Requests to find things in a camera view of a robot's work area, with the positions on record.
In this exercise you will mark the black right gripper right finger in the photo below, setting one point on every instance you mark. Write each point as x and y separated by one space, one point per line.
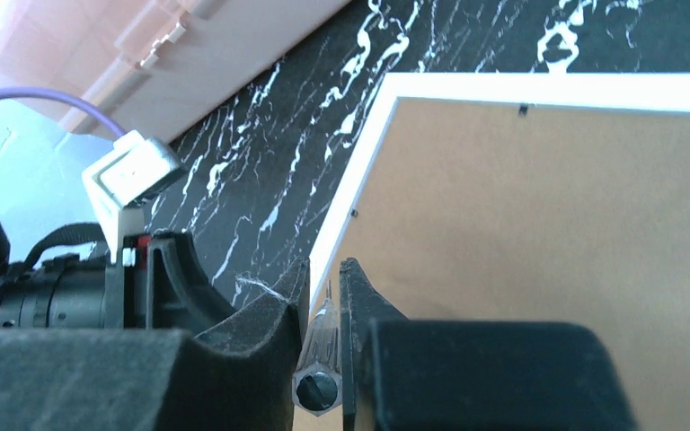
404 374

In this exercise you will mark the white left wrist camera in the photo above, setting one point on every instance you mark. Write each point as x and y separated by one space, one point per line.
136 170

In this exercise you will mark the translucent orange plastic box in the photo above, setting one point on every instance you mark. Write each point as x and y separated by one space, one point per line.
154 66

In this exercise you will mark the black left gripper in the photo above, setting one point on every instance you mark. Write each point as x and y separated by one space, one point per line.
70 292

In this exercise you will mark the clear grey screwdriver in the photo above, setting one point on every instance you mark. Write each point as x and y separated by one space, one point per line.
317 380

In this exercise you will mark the white picture frame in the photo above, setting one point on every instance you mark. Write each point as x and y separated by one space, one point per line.
531 197

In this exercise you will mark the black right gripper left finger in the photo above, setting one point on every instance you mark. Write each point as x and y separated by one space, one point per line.
235 376

